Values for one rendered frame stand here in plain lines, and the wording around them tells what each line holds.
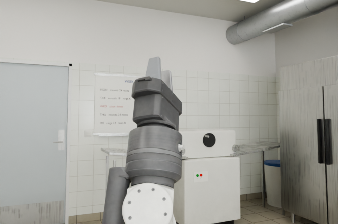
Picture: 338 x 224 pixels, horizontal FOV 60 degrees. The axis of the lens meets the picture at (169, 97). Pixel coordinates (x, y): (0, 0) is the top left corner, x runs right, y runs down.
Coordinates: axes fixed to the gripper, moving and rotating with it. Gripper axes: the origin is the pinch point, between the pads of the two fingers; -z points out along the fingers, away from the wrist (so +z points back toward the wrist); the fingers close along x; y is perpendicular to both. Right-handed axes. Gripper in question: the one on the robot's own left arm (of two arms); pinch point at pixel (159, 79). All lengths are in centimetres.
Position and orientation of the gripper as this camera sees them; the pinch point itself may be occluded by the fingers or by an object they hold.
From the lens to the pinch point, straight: 53.7
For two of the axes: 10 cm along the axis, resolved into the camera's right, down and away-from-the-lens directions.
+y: -9.1, 1.6, 3.8
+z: -0.4, 8.8, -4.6
